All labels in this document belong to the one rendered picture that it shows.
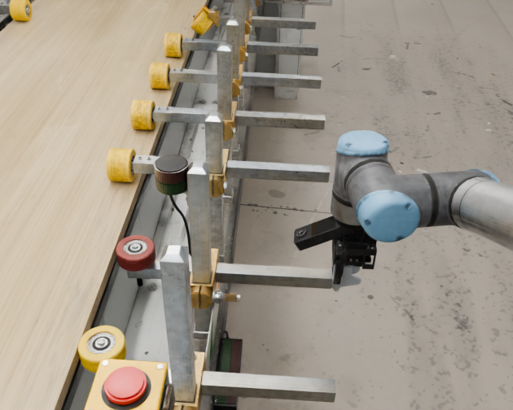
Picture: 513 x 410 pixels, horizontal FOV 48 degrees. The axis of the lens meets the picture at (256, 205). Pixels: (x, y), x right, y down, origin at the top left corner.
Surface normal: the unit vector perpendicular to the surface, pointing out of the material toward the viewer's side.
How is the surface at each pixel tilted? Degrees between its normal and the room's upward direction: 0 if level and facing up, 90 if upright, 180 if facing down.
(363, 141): 6
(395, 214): 90
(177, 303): 90
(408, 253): 0
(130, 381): 0
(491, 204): 61
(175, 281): 90
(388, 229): 90
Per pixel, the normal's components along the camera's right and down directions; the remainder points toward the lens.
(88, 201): 0.03, -0.79
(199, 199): -0.05, 0.61
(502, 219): -0.97, -0.18
